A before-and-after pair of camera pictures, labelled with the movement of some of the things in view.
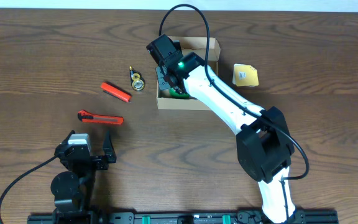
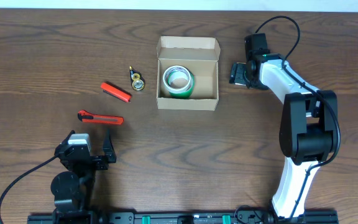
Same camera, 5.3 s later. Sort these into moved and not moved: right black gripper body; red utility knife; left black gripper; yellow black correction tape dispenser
Moved: right black gripper body
Not moved: red utility knife; yellow black correction tape dispenser; left black gripper
